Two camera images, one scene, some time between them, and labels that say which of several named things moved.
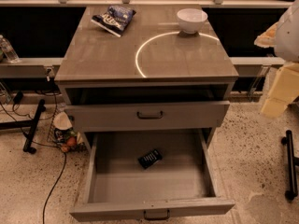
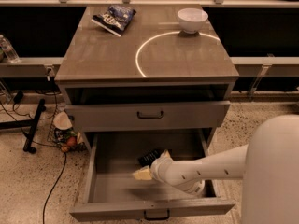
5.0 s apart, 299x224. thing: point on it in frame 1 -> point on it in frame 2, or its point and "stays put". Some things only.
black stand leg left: [26, 123] stays put
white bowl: [191, 20] stays put
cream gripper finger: [267, 39] -> [163, 168]
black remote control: [148, 160] stays put
